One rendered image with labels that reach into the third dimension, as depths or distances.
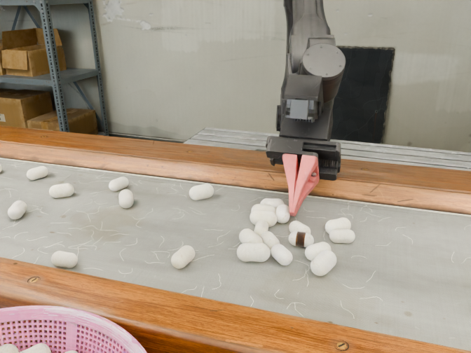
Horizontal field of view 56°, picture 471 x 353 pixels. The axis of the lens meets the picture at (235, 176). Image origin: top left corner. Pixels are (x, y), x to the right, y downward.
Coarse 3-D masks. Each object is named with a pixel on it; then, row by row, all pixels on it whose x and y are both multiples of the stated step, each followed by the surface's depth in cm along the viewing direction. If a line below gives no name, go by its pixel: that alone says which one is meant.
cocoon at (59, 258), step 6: (60, 252) 51; (66, 252) 51; (54, 258) 50; (60, 258) 50; (66, 258) 50; (72, 258) 50; (54, 264) 51; (60, 264) 50; (66, 264) 50; (72, 264) 50
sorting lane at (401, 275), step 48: (0, 192) 70; (48, 192) 70; (96, 192) 70; (144, 192) 70; (240, 192) 70; (0, 240) 57; (48, 240) 57; (96, 240) 57; (144, 240) 56; (192, 240) 56; (288, 240) 56; (384, 240) 56; (432, 240) 56; (192, 288) 47; (240, 288) 47; (288, 288) 47; (336, 288) 47; (384, 288) 47; (432, 288) 47; (432, 336) 40
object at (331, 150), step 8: (272, 136) 62; (304, 144) 61; (312, 144) 61; (320, 144) 60; (328, 144) 60; (336, 144) 60; (320, 152) 61; (328, 152) 60; (336, 152) 60; (272, 160) 66; (280, 160) 66; (336, 160) 63
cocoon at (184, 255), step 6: (186, 246) 51; (180, 252) 50; (186, 252) 51; (192, 252) 51; (174, 258) 50; (180, 258) 50; (186, 258) 50; (192, 258) 51; (174, 264) 50; (180, 264) 50; (186, 264) 50
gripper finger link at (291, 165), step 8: (288, 160) 60; (296, 160) 60; (320, 160) 64; (328, 160) 63; (288, 168) 60; (296, 168) 61; (320, 168) 64; (328, 168) 63; (336, 168) 63; (288, 176) 60; (296, 176) 63; (320, 176) 64; (328, 176) 64; (336, 176) 64; (288, 184) 60
